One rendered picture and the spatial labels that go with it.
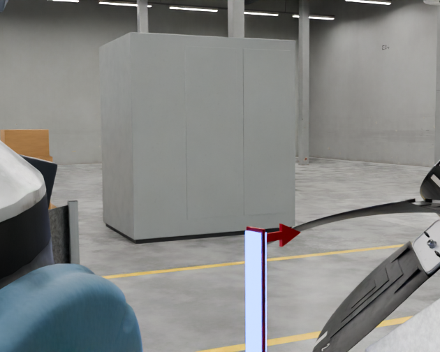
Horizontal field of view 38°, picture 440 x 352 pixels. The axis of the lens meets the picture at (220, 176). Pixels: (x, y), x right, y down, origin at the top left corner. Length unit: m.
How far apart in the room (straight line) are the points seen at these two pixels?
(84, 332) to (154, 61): 6.75
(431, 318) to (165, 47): 6.24
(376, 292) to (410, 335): 0.17
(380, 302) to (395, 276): 0.05
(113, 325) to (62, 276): 0.03
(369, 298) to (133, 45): 5.99
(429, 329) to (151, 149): 6.11
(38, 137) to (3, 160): 8.55
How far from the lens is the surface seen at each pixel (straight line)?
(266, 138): 7.40
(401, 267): 1.01
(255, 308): 0.65
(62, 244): 2.78
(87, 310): 0.16
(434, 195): 0.96
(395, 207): 0.67
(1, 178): 0.16
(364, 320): 0.99
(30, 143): 8.71
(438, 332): 0.87
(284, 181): 7.54
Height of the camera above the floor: 1.30
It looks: 5 degrees down
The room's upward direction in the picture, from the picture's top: straight up
